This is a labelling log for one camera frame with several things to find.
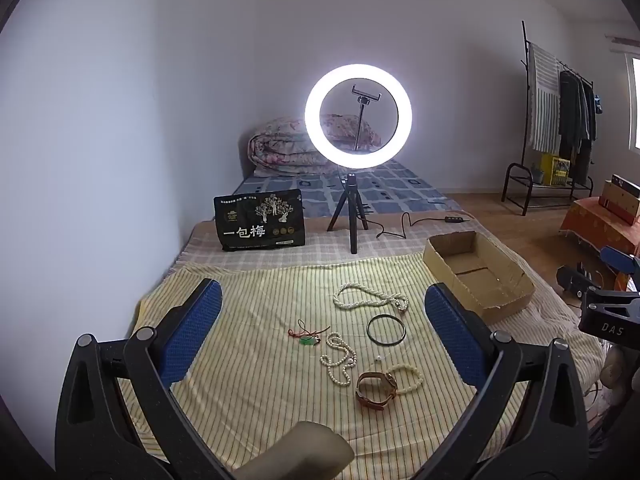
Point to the window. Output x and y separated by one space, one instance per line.
635 105

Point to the cardboard box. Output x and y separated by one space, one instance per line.
505 305

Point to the black bangle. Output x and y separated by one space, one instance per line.
368 330

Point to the blue patterned bedsheet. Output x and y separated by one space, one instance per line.
400 185

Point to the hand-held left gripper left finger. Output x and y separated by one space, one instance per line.
192 330

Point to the striped towel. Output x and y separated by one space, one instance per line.
544 100

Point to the black snack bag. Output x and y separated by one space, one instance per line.
260 220

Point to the orange cloth covered table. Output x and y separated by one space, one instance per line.
590 225

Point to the black phone holder clamp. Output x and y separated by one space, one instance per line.
366 95

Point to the folded floral quilt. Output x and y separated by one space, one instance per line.
280 150

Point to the black clothes rack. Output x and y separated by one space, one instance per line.
515 180

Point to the black tripod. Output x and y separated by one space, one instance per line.
350 210

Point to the yellow box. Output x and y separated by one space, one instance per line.
556 170

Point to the person's left hand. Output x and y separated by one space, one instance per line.
300 452

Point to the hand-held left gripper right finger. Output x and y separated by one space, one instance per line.
452 340

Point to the brown leather watch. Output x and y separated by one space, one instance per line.
370 399

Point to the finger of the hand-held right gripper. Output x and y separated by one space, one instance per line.
620 260
577 282

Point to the dark hanging clothes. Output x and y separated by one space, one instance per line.
575 120

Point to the small green pot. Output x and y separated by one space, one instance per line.
537 174

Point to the person's right hand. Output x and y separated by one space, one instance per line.
614 370

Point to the brown cardboard carton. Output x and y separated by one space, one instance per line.
620 200

